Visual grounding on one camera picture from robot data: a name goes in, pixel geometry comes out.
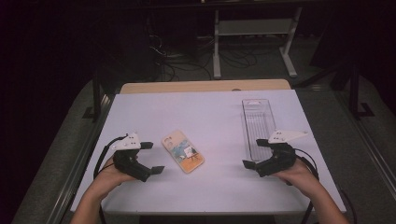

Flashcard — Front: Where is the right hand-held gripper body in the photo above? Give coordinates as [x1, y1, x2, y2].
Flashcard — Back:
[256, 129, 309, 178]

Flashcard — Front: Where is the person's right hand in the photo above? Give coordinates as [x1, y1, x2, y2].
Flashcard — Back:
[272, 158, 321, 199]

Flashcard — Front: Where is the bundle of floor cables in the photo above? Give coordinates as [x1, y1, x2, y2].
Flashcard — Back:
[148, 31, 260, 82]

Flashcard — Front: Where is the clear plastic packaging box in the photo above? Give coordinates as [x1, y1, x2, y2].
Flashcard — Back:
[241, 98, 277, 162]

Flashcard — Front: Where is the person's left hand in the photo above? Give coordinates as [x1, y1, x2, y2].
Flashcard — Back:
[90, 157, 136, 200]

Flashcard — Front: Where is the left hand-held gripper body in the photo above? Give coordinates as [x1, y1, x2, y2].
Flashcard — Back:
[111, 133, 153, 183]

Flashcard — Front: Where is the grey metal floor rail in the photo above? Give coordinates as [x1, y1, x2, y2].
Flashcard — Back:
[335, 91, 396, 194]
[46, 92, 115, 224]

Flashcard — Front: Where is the black metal stand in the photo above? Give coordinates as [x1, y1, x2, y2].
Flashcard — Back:
[82, 74, 108, 123]
[348, 62, 376, 120]

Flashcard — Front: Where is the white metal shelf stand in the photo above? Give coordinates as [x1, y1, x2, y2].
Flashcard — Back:
[212, 7, 304, 80]

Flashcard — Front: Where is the white table cover board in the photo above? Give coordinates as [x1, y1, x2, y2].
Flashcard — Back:
[70, 89, 347, 216]

